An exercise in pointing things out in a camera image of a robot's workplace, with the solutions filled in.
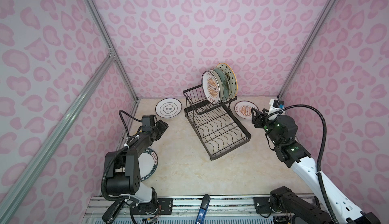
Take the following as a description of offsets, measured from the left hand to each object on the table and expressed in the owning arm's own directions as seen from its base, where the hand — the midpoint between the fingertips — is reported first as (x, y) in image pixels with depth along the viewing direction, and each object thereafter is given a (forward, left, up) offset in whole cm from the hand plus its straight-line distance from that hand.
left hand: (166, 123), depth 93 cm
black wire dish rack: (-1, -33, -7) cm, 33 cm away
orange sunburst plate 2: (+17, -52, -8) cm, 56 cm away
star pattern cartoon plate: (+13, -39, +23) cm, 47 cm away
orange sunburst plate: (+13, -27, +17) cm, 35 cm away
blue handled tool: (-46, -21, -5) cm, 51 cm away
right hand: (-7, -48, +22) cm, 53 cm away
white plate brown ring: (+21, +3, -10) cm, 23 cm away
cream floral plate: (+7, -32, +24) cm, 41 cm away
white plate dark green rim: (-19, +10, -11) cm, 25 cm away
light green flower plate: (+9, -36, +19) cm, 41 cm away
